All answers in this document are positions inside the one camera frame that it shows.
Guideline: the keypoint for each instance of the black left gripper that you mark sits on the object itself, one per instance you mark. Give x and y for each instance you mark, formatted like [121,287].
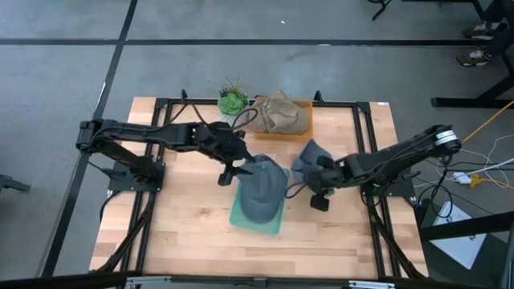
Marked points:
[229,146]

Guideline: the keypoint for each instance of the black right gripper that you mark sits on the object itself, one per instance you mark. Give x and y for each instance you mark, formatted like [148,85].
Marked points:
[327,180]

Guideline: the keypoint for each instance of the grey baseball cap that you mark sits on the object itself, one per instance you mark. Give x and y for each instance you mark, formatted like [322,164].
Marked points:
[307,158]
[261,188]

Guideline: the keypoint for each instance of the tan baseball cap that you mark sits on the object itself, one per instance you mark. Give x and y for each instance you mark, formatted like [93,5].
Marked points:
[281,116]
[259,122]

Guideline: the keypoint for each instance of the potted green succulent plant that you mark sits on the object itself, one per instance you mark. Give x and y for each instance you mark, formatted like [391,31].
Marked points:
[232,103]

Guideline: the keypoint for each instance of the orange translucent plastic bin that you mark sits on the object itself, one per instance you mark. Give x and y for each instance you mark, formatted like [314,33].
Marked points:
[308,120]

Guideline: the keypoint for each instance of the teal translucent plastic bin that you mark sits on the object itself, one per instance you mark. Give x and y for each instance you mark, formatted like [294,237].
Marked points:
[265,228]

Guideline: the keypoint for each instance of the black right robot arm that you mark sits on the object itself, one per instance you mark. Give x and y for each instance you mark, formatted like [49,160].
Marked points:
[393,156]

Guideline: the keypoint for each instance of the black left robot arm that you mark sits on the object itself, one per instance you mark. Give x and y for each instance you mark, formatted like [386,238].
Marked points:
[140,132]

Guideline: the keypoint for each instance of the white power strip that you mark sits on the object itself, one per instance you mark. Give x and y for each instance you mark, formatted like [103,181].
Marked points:
[462,178]

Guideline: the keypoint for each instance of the white box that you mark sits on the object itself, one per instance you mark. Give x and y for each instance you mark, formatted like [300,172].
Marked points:
[458,241]

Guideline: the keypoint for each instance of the black metal beam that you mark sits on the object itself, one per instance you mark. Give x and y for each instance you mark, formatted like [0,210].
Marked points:
[466,227]

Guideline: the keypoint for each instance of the black chair leg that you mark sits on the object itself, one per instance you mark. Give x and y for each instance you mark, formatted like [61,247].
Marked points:
[379,9]

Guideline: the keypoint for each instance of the person's shoe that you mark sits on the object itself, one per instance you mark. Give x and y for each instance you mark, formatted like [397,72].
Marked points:
[474,58]
[480,31]

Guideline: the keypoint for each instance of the black crossbar silver brackets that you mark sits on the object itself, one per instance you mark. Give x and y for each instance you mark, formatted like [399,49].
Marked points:
[80,280]

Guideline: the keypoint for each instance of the grey furniture foot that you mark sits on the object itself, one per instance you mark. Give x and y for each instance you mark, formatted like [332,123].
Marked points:
[12,184]

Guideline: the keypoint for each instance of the person's leg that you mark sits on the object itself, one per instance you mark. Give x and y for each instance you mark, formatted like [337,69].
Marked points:
[498,10]

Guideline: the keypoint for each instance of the black aluminium table frame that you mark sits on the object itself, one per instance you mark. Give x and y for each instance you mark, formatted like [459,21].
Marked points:
[341,104]

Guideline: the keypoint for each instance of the black desk frame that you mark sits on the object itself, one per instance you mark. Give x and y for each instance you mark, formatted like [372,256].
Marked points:
[462,102]

